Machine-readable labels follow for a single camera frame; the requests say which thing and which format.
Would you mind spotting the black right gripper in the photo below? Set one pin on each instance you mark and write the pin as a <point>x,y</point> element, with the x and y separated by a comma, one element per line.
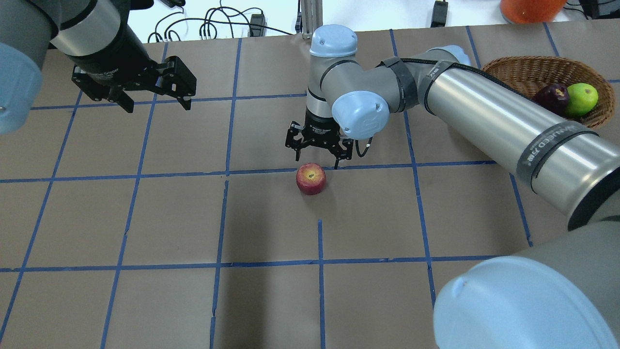
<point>318,123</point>

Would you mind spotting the woven wicker basket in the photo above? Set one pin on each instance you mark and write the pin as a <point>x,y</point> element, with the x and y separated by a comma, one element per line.
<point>529,74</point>

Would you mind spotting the black power adapter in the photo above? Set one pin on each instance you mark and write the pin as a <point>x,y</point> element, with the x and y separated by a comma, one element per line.
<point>256,25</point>

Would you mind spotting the green apple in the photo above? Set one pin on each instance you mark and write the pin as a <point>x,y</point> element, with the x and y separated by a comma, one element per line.
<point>583,98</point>

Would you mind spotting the orange plastic bucket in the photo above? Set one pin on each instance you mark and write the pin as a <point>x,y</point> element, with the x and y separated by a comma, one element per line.
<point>530,11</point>

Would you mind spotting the dark red apple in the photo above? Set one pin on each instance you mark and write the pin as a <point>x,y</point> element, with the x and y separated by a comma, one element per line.
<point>554,97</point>

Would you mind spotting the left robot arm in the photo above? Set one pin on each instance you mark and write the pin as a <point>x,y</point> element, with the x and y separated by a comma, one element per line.
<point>29,27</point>

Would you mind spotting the aluminium frame post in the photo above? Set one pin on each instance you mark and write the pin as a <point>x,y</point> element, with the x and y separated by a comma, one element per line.
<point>309,17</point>

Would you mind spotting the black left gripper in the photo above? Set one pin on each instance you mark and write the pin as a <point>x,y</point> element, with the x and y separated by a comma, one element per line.
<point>115,57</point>

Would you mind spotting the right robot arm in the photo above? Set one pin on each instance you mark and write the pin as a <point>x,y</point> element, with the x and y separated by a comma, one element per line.
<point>563,294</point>

